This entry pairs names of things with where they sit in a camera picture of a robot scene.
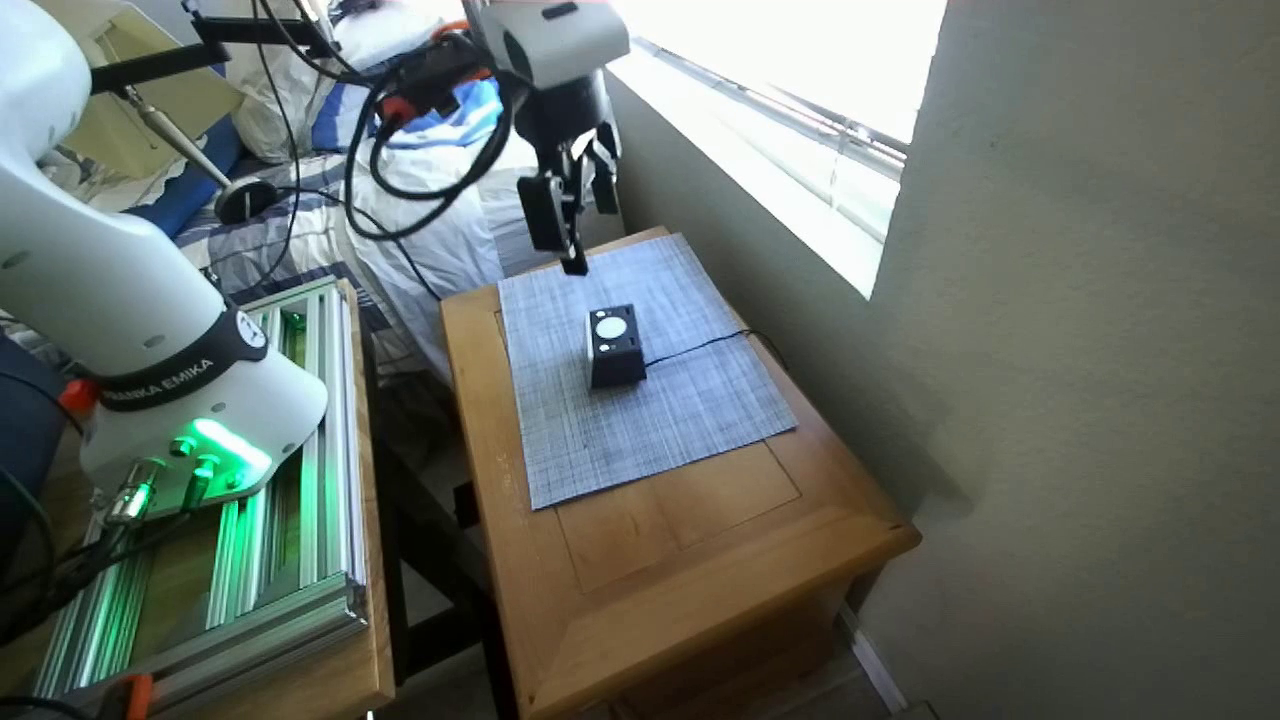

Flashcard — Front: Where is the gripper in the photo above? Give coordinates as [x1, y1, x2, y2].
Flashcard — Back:
[514, 68, 624, 277]

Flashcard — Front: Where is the black digital clock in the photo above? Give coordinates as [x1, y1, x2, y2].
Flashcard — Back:
[585, 304, 649, 391]

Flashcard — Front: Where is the white duvet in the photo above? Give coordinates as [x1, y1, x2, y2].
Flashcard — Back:
[340, 125, 546, 386]

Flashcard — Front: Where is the window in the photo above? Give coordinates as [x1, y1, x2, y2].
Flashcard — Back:
[608, 0, 948, 301]

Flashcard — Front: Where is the grey woven placemat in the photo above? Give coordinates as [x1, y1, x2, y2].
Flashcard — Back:
[497, 233, 799, 512]

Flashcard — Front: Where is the white pillow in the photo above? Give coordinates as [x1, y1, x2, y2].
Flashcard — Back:
[232, 0, 446, 166]

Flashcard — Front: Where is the blue striped bedsheet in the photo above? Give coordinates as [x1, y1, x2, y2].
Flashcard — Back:
[120, 80, 401, 331]

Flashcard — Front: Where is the beige table lamp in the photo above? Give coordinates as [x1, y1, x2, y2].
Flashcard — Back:
[55, 0, 283, 227]

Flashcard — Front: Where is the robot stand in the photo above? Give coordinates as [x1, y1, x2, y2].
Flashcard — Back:
[0, 275, 397, 720]

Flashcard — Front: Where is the thin black cable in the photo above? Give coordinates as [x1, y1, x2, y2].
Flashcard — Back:
[643, 328, 791, 373]

